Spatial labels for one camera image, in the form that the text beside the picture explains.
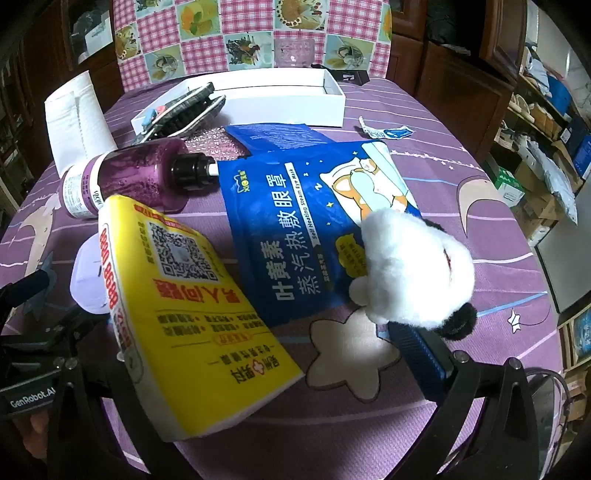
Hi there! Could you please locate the panda plush toy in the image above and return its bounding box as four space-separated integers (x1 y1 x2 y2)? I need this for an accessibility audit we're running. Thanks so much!
348 208 478 342

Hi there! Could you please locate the cluttered storage shelf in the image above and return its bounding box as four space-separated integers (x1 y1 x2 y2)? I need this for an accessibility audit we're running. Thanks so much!
489 46 591 241

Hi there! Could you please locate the white cardboard box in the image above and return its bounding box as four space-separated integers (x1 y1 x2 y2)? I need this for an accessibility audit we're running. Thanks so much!
130 69 347 139

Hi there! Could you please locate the green and white carton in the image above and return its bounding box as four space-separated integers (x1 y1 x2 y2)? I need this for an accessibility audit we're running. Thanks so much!
494 167 526 208

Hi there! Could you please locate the grey plaid fabric pouch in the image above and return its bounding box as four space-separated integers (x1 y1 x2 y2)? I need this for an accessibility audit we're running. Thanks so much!
134 82 227 141

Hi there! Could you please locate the person's left hand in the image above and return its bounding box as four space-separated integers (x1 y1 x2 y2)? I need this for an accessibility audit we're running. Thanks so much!
9 408 49 462

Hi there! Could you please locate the clear glass cup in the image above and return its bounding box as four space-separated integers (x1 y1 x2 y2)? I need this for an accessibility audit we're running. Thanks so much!
276 38 315 69

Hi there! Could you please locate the white rolled paper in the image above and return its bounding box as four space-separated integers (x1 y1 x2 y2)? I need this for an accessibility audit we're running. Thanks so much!
45 70 120 178

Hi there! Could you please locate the white and blue wrapper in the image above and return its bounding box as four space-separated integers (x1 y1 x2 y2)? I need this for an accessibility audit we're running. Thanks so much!
358 115 414 140

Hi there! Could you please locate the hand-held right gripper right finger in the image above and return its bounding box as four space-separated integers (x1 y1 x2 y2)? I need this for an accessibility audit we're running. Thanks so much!
388 323 542 480

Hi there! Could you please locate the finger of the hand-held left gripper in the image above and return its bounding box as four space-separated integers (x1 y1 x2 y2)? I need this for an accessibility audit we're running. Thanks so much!
0 270 51 321

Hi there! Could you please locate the dark wooden cabinet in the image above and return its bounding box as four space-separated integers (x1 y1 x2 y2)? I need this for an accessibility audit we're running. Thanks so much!
388 0 527 153
0 0 123 204

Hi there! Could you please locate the purple bottle with black cap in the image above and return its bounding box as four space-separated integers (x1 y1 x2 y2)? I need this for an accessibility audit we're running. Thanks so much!
62 138 220 220

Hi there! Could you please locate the purple striped printed tablecloth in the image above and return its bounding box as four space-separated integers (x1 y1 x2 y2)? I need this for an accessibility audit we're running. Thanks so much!
0 76 568 480

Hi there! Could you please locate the pink checkered printed cloth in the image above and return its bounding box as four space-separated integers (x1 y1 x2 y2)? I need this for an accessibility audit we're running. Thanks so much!
113 0 393 93

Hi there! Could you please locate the grey flat panel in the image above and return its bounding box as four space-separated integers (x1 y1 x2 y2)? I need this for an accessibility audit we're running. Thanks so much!
536 217 591 315

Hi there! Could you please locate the pink glitter sponge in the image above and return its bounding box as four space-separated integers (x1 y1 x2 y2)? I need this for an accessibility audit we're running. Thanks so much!
185 127 252 162

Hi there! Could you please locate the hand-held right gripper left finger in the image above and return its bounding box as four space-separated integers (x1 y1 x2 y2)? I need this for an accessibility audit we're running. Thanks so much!
44 309 185 480

